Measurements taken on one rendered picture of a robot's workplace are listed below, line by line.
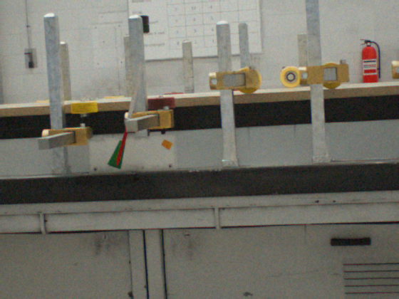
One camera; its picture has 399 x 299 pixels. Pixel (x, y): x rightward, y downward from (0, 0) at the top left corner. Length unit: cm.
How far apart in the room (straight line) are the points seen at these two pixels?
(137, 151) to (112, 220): 22
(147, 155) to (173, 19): 729
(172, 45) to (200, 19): 41
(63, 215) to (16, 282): 42
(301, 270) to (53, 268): 79
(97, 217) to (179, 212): 24
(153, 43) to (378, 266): 725
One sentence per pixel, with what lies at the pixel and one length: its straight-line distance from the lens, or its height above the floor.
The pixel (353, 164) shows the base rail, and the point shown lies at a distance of 254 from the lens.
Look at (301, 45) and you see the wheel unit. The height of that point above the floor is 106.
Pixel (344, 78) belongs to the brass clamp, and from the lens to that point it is 254.
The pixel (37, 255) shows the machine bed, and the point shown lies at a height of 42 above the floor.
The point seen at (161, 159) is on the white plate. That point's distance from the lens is 260.
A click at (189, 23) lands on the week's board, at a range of 982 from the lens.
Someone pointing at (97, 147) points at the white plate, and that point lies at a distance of 264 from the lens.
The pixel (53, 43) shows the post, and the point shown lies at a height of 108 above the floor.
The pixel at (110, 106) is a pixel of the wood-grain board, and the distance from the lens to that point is 284.
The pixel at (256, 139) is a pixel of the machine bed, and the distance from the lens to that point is 278.
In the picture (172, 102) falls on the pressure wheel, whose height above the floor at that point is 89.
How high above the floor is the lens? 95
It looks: 3 degrees down
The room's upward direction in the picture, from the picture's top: 4 degrees counter-clockwise
